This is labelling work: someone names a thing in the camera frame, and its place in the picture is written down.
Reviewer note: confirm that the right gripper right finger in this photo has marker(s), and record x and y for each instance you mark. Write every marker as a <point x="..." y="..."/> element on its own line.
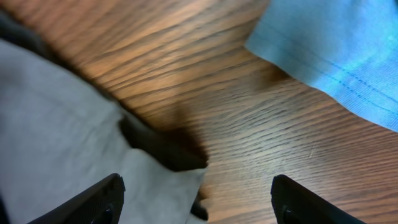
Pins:
<point x="294" y="204"/>

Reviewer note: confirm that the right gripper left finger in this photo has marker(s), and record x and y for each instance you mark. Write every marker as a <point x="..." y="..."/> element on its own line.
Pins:
<point x="87" y="205"/>

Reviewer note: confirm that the grey cotton shorts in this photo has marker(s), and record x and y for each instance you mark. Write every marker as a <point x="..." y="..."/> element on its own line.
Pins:
<point x="61" y="135"/>

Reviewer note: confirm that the light blue t-shirt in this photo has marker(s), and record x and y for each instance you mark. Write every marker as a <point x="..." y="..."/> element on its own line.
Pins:
<point x="344" y="48"/>

